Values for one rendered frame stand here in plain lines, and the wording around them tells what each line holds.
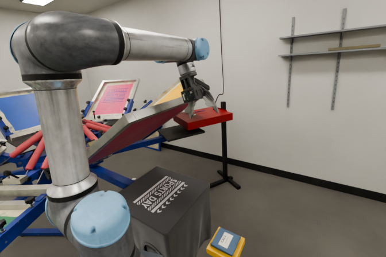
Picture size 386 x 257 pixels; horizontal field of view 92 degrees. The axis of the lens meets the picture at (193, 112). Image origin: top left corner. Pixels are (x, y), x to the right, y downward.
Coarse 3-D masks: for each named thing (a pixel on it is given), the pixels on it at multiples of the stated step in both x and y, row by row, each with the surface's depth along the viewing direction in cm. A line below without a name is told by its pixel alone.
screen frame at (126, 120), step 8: (160, 104) 87; (168, 104) 90; (176, 104) 94; (136, 112) 75; (144, 112) 78; (152, 112) 81; (160, 112) 87; (120, 120) 73; (128, 120) 71; (136, 120) 74; (168, 120) 139; (112, 128) 78; (120, 128) 75; (104, 136) 83; (112, 136) 79; (96, 144) 89; (104, 144) 85; (88, 152) 96; (96, 152) 95; (88, 160) 106
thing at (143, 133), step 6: (174, 108) 99; (180, 108) 113; (168, 114) 107; (174, 114) 122; (156, 120) 105; (162, 120) 119; (150, 126) 115; (156, 126) 132; (144, 132) 125; (150, 132) 147; (138, 138) 142; (126, 144) 134
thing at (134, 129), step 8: (144, 120) 84; (152, 120) 97; (128, 128) 81; (136, 128) 93; (144, 128) 109; (120, 136) 88; (128, 136) 102; (112, 144) 98; (120, 144) 115; (104, 152) 110; (112, 152) 133; (96, 160) 127
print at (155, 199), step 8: (160, 184) 127; (168, 184) 126; (176, 184) 126; (184, 184) 125; (144, 192) 120; (152, 192) 119; (160, 192) 119; (168, 192) 118; (176, 192) 118; (136, 200) 113; (144, 200) 113; (152, 200) 112; (160, 200) 112; (168, 200) 111; (152, 208) 106; (160, 208) 105
